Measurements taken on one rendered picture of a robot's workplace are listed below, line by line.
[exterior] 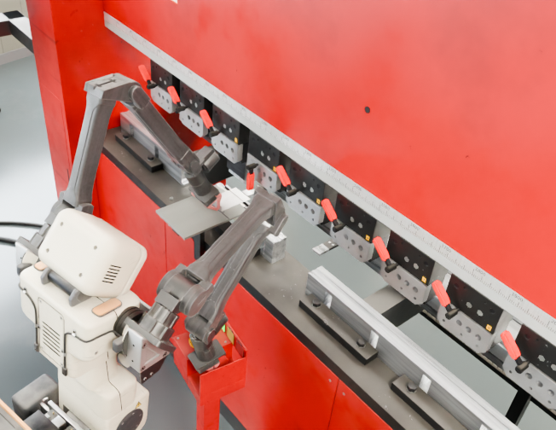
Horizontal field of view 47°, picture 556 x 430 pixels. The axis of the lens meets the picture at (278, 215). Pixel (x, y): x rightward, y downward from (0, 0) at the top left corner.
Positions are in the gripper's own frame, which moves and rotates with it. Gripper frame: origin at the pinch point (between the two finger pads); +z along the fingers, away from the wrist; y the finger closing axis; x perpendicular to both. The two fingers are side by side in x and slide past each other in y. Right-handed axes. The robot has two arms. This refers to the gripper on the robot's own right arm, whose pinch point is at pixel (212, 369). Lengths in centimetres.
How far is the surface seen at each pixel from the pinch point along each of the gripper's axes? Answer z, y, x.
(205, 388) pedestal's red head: -1.3, -5.1, -5.2
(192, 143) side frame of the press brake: 21, 54, 137
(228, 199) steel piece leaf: -19, 35, 46
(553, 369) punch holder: -40, 58, -73
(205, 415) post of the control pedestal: 24.4, -7.4, 2.0
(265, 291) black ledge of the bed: -7.0, 27.3, 11.2
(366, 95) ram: -79, 58, -8
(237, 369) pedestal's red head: -1.0, 6.3, -5.3
